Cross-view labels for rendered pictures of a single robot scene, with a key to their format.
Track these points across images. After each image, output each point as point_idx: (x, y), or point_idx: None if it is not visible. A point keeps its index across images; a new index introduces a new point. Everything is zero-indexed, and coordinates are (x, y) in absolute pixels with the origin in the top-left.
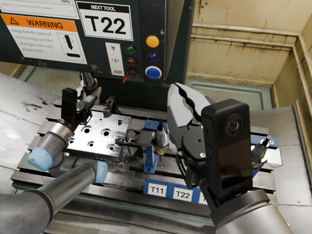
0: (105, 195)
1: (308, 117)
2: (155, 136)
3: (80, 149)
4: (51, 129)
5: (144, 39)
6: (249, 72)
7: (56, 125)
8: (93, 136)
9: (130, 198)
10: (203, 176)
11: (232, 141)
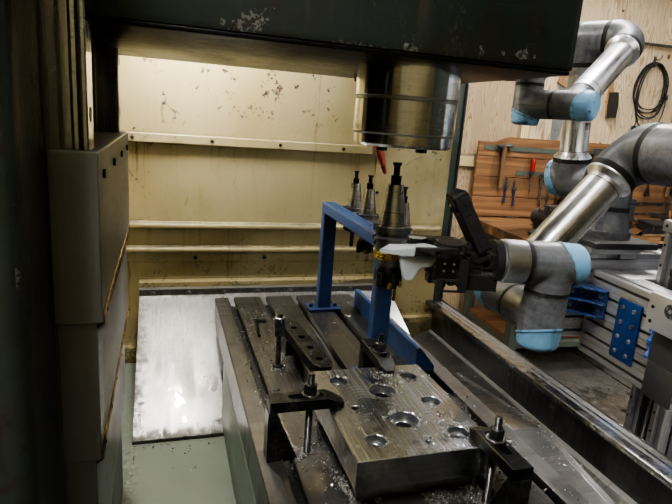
0: (484, 404)
1: (192, 263)
2: (408, 221)
3: (460, 409)
4: (523, 243)
5: None
6: None
7: (511, 240)
8: (410, 402)
9: (455, 380)
10: None
11: None
